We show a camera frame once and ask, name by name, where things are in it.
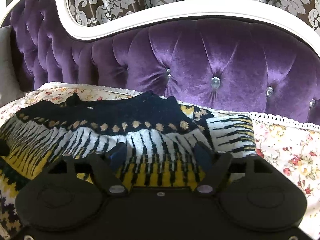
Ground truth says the floral bedspread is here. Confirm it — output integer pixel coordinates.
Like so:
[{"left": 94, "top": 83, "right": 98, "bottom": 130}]
[{"left": 1, "top": 82, "right": 319, "bottom": 239}]

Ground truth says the grey pillow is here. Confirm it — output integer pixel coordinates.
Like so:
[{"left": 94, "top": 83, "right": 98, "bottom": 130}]
[{"left": 0, "top": 25, "right": 24, "bottom": 107}]

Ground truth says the yellow black white knit sweater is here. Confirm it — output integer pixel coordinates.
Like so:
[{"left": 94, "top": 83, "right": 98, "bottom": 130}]
[{"left": 1, "top": 92, "right": 256, "bottom": 239}]

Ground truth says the purple tufted velvet headboard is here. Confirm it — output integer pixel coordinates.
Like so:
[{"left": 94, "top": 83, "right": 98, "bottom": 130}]
[{"left": 1, "top": 0, "right": 319, "bottom": 124}]

